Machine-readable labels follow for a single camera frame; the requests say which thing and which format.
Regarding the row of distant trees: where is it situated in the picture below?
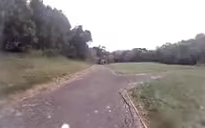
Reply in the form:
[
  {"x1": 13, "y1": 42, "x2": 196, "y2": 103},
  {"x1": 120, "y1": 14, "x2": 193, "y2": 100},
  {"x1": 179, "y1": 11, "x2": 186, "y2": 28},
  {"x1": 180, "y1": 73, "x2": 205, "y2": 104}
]
[{"x1": 103, "y1": 32, "x2": 205, "y2": 67}]

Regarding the grey asphalt path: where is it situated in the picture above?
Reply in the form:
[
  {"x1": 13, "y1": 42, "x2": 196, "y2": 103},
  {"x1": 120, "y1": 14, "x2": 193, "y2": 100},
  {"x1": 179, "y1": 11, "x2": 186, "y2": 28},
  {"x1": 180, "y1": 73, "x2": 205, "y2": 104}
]
[{"x1": 0, "y1": 63, "x2": 164, "y2": 128}]

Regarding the vehicle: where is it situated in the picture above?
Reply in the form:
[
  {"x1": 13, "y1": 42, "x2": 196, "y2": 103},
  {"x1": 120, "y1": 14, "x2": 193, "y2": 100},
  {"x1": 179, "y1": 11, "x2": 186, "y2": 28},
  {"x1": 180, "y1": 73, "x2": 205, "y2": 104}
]
[{"x1": 97, "y1": 58, "x2": 108, "y2": 65}]

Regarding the wood of tall trees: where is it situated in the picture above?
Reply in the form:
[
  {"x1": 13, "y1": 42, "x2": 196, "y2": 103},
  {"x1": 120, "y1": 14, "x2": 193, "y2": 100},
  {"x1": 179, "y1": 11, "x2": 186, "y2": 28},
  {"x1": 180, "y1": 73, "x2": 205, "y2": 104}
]
[{"x1": 0, "y1": 0, "x2": 106, "y2": 63}]

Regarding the grass verge with dry leaves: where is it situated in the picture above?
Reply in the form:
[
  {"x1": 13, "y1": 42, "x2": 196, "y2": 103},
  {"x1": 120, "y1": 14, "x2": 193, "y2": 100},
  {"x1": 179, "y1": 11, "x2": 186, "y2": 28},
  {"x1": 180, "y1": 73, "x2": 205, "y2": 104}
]
[{"x1": 0, "y1": 53, "x2": 95, "y2": 104}]

